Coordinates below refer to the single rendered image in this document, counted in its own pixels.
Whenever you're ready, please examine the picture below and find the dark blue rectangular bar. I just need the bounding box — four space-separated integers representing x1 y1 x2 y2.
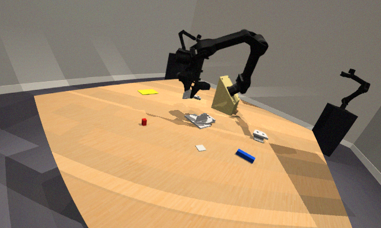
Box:
236 149 255 163

